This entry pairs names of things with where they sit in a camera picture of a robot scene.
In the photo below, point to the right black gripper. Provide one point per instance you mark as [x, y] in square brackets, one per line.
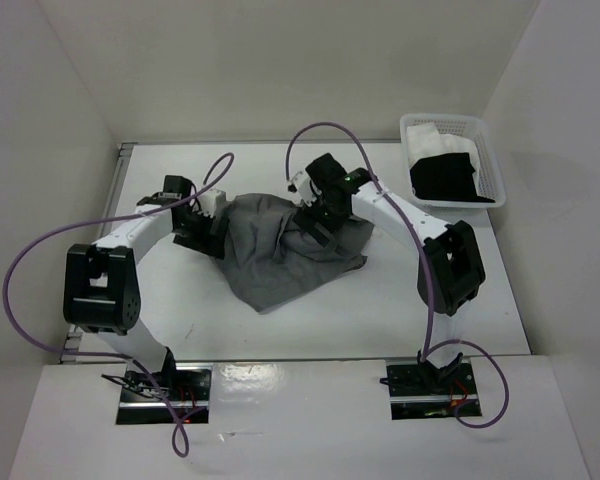
[309, 216]

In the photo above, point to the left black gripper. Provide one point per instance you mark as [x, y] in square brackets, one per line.
[206, 243]

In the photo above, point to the grey skirt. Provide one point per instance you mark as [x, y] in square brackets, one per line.
[270, 261]

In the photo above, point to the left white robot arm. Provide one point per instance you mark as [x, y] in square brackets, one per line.
[102, 294]

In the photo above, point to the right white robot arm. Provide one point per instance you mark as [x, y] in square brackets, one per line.
[450, 269]

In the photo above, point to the black folded skirt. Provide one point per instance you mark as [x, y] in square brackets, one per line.
[446, 177]

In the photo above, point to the white skirt in basket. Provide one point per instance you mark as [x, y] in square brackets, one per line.
[424, 141]

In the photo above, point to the white plastic basket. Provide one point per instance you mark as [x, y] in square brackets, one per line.
[490, 184]

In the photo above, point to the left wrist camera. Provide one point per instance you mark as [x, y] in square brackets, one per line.
[212, 203]

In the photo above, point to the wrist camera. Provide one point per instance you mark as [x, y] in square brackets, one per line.
[302, 185]
[212, 203]

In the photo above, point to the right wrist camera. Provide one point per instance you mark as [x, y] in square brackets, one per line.
[302, 185]

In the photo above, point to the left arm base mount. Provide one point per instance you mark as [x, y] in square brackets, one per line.
[140, 404]

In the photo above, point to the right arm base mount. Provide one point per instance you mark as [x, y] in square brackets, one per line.
[411, 399]

